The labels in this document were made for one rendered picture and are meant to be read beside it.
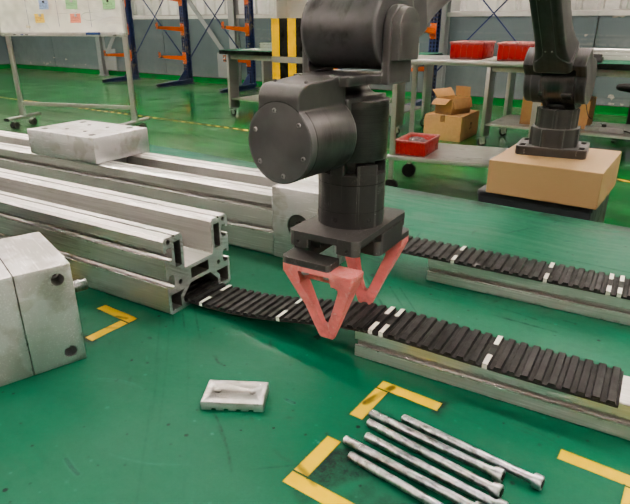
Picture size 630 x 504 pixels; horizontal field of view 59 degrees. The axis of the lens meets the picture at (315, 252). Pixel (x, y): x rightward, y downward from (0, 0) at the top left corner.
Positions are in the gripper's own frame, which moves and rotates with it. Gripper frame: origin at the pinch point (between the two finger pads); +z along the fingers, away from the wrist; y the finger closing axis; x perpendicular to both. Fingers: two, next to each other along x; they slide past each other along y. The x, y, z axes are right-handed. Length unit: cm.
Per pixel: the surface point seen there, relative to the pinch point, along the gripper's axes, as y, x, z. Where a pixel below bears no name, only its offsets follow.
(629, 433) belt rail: 1.8, 24.1, 2.6
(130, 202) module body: -2.6, -30.9, -5.1
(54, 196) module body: -2.4, -45.2, -3.8
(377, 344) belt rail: 1.8, 4.0, 1.4
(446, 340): 0.7, 9.8, -0.2
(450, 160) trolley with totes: -304, -82, 51
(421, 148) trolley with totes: -302, -102, 46
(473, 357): 2.1, 12.5, -0.2
